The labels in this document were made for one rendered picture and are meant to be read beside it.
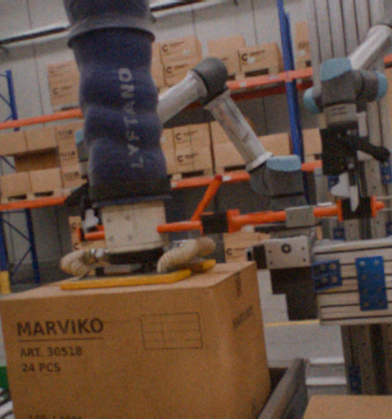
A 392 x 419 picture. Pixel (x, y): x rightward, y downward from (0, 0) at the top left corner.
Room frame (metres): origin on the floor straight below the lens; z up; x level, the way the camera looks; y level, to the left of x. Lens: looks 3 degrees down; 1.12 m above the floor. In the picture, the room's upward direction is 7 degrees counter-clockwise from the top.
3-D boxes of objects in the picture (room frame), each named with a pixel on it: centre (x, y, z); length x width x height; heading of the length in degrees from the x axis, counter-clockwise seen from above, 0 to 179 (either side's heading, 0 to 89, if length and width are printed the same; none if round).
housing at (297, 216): (1.34, -0.23, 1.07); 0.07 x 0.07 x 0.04; 69
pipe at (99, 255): (1.50, 0.21, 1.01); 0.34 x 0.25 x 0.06; 69
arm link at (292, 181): (1.89, -0.27, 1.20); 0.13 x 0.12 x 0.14; 16
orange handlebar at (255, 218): (1.54, -0.02, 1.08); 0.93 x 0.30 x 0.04; 69
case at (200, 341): (1.50, 0.23, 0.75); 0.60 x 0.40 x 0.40; 71
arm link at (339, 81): (1.31, -0.34, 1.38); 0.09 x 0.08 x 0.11; 125
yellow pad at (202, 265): (1.59, 0.18, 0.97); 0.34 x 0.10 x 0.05; 69
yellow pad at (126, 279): (1.41, 0.24, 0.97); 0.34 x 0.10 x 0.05; 69
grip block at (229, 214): (1.41, -0.02, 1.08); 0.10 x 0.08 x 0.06; 159
